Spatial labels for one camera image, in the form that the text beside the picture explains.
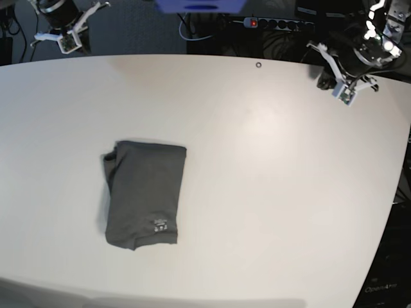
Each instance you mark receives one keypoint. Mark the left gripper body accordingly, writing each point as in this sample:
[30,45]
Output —
[346,67]

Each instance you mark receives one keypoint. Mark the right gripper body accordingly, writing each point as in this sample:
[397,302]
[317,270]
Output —
[63,16]

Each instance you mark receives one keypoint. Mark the grey T-shirt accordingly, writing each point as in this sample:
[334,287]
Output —
[144,181]

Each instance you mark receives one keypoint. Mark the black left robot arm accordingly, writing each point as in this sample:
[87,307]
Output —
[357,39]

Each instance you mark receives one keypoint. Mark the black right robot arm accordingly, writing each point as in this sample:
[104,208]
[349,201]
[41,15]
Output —
[68,26]

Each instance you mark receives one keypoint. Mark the blue plastic box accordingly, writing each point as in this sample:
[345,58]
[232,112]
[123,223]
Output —
[200,6]

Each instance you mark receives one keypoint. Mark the white power strip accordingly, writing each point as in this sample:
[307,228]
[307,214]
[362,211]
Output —
[278,24]

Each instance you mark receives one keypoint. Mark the black OpenArm base box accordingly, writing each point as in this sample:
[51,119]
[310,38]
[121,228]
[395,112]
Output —
[388,281]

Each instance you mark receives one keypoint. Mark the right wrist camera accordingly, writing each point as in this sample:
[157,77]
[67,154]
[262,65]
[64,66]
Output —
[68,43]

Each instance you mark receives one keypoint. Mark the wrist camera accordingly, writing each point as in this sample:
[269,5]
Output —
[343,93]
[68,43]

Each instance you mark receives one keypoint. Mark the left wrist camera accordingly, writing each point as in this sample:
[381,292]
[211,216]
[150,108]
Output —
[343,93]

